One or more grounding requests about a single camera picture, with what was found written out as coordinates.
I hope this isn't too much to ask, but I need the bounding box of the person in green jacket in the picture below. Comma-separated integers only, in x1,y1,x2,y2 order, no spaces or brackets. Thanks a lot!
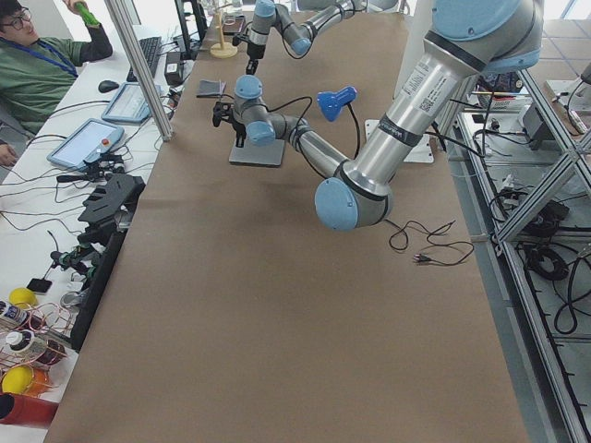
0,0,114,167

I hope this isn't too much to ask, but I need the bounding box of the copper wire bottle rack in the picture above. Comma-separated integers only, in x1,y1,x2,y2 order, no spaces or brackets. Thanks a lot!
1,301,67,369

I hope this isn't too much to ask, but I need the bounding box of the near teach pendant tablet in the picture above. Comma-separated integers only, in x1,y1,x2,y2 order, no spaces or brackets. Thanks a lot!
46,118,124,170

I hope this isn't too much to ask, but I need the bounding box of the black power adapter box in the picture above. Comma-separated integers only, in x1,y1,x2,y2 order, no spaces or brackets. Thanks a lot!
164,51,184,87

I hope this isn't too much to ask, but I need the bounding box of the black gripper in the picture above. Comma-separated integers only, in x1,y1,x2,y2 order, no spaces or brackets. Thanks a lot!
233,122,247,148
246,42,266,75

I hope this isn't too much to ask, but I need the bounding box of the far teach pendant tablet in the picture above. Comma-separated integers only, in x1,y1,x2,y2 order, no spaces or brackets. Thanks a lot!
101,82,151,125

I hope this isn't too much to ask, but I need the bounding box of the yellow ball lower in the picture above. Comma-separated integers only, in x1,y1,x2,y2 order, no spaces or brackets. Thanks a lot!
1,365,34,394

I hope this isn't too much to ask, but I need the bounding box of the folded grey cloth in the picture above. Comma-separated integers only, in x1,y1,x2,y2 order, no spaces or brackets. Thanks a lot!
196,79,226,98

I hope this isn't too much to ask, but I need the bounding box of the grey laptop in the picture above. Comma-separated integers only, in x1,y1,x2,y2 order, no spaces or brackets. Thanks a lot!
229,138,285,168

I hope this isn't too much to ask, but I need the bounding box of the aluminium frame post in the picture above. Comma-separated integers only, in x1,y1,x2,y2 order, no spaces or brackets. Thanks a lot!
104,0,173,142

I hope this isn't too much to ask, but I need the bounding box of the red cylinder container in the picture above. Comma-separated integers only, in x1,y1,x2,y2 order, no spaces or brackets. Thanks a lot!
1,393,59,429

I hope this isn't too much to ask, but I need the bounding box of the black plastic bracket stack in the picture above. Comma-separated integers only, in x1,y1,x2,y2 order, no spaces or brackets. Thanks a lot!
78,174,146,228

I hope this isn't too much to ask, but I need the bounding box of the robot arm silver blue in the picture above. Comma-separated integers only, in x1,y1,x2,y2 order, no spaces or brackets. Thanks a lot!
229,1,544,231
244,1,368,75

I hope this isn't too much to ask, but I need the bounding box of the wooden mug tree stand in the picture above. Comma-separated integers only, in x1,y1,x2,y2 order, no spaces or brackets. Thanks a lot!
203,0,243,59

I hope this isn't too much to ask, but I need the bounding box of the black tray with frame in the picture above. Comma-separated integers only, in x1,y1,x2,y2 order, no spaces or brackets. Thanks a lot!
222,16,247,36

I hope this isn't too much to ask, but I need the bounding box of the black computer mouse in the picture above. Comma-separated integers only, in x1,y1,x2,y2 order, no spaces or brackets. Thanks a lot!
98,80,119,93

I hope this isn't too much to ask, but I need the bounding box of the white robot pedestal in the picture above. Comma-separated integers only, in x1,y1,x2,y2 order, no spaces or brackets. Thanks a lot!
357,1,449,166

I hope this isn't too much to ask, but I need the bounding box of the yellow ball upper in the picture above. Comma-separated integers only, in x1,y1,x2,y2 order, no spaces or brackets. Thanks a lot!
8,287,38,309

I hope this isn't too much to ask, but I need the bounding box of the yellow ball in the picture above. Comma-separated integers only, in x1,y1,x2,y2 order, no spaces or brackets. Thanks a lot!
8,287,38,309
1,365,34,394

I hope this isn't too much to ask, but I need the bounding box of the teach pendant tablet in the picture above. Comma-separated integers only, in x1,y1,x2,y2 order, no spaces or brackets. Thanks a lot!
46,118,124,170
101,82,151,125

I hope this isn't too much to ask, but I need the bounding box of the black keyboard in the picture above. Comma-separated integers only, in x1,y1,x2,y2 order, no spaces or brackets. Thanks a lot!
137,36,162,78

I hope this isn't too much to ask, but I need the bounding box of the blue desk lamp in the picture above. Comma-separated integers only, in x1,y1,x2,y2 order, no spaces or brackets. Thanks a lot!
316,85,365,161

